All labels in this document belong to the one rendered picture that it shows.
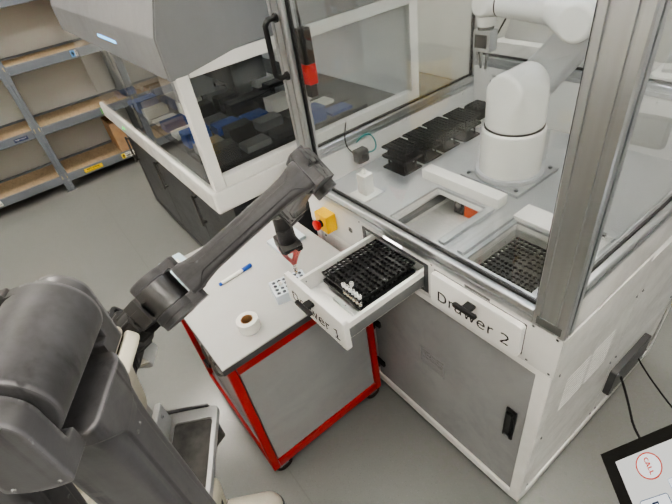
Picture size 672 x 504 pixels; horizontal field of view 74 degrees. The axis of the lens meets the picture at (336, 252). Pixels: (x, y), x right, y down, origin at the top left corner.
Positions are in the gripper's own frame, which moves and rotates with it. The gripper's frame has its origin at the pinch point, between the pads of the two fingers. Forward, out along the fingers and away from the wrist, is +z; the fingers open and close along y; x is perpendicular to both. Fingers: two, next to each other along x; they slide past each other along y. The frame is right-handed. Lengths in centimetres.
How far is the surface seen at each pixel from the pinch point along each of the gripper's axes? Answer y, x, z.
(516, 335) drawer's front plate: -64, -34, -3
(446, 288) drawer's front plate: -42, -30, -4
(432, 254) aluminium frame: -35.3, -30.0, -11.7
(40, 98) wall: 380, 100, 17
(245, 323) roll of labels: -10.8, 22.3, 5.9
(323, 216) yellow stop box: 10.6, -17.3, -4.5
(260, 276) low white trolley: 12.0, 10.4, 10.2
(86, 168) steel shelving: 331, 89, 73
